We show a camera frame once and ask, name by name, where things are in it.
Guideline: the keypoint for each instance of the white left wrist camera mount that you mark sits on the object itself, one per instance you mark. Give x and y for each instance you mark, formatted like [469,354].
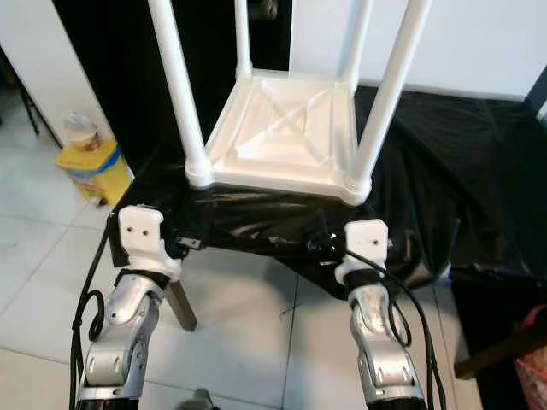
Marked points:
[145,235]

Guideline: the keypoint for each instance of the black plastic sheet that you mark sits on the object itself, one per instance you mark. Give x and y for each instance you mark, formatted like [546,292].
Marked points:
[453,171]

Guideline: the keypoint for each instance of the dark grey left robot foot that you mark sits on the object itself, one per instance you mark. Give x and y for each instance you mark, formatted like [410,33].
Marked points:
[203,400]

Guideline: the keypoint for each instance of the instant noodle cup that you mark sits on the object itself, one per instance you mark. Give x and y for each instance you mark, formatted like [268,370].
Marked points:
[82,132]

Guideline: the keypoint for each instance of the white plastic table top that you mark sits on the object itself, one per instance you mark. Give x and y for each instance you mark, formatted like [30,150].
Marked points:
[282,141]

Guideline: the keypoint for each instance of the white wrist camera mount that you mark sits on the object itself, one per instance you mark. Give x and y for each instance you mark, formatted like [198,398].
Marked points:
[145,235]
[366,248]

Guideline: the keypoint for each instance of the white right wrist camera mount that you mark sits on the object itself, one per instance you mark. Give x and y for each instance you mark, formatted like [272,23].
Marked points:
[366,248]

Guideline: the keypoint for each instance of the yellow box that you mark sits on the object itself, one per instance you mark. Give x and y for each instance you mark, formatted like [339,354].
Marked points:
[96,171]

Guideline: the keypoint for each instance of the pink plastic bag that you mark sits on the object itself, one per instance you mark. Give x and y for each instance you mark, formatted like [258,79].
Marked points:
[533,359]

